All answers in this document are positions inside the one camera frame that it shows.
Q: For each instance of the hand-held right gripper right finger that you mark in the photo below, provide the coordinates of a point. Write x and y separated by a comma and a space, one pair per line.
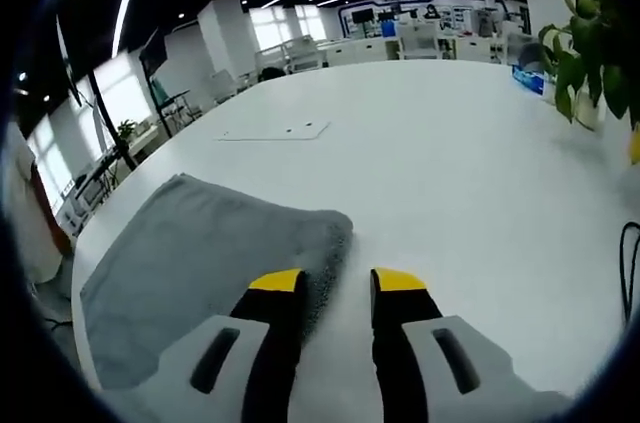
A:
400, 353

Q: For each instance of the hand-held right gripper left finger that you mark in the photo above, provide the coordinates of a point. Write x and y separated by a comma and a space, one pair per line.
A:
270, 343

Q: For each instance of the grey towel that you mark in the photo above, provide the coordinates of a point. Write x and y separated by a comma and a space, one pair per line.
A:
200, 268

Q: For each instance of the small background plant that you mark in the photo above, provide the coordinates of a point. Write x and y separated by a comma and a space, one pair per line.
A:
126, 130

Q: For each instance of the blue tissue packet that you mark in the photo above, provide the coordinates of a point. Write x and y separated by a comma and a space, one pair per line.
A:
530, 80

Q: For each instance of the small yellow object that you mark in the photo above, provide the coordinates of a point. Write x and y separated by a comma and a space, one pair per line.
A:
635, 148

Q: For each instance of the monitor on black stand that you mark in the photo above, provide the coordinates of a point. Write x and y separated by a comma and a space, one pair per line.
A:
154, 53

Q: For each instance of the blue container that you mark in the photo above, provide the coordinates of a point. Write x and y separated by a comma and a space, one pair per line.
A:
390, 29

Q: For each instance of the green potted plant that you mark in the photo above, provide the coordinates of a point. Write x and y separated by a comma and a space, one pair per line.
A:
595, 43

